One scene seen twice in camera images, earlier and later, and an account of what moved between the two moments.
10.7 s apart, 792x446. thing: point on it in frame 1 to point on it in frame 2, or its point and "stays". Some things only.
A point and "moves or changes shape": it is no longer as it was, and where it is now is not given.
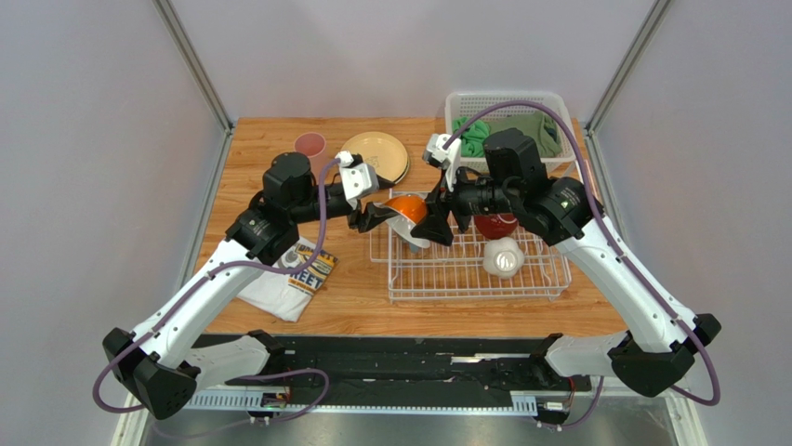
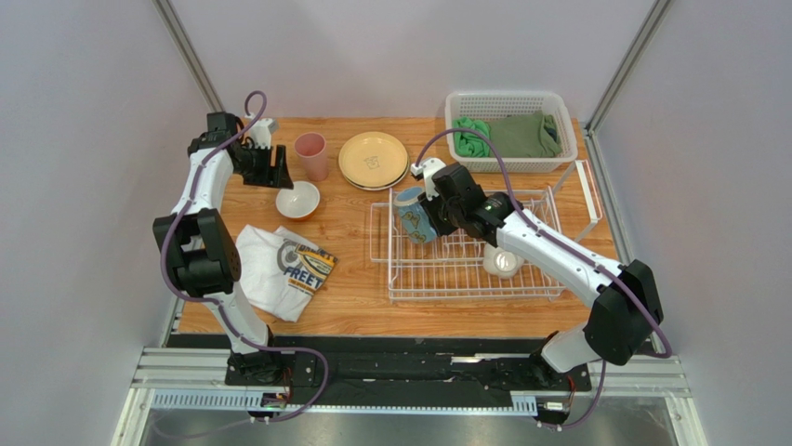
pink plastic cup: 313,145 stays
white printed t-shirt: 288,295 stays
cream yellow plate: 382,151 stays
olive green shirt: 543,127 stays
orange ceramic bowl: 411,210 moves or changes shape
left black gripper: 372,216 to 276,177
